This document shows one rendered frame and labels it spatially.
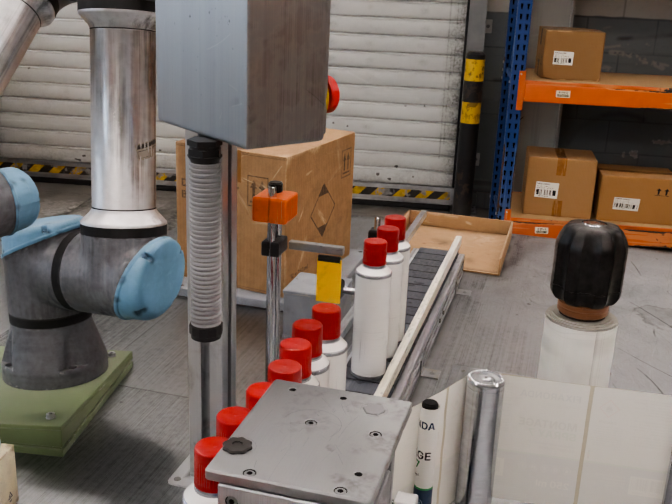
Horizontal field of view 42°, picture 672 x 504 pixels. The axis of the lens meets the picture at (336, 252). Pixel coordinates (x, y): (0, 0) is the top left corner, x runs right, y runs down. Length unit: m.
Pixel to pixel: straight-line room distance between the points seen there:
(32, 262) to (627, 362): 0.97
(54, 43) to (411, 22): 2.21
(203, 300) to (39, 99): 5.06
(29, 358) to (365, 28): 4.24
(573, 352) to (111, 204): 0.61
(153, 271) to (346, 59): 4.25
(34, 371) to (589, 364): 0.75
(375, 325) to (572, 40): 3.61
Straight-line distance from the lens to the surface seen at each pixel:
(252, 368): 1.41
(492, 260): 1.97
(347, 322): 1.26
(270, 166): 1.58
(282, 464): 0.58
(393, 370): 1.23
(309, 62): 0.84
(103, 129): 1.18
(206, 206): 0.86
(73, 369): 1.30
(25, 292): 1.29
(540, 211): 4.87
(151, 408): 1.31
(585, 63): 4.75
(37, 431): 1.21
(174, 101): 0.91
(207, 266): 0.88
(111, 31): 1.18
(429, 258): 1.81
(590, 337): 1.05
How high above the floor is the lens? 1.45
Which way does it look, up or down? 19 degrees down
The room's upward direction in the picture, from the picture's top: 2 degrees clockwise
